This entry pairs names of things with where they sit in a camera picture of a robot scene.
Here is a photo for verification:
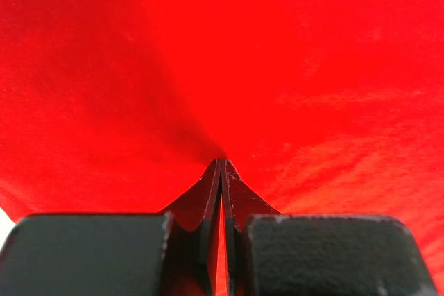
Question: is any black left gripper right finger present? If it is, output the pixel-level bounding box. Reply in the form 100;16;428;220
221;159;279;295

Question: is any red t shirt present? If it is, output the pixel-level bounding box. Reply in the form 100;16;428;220
1;0;443;288

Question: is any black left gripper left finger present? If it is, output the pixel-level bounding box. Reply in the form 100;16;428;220
159;159;221;295

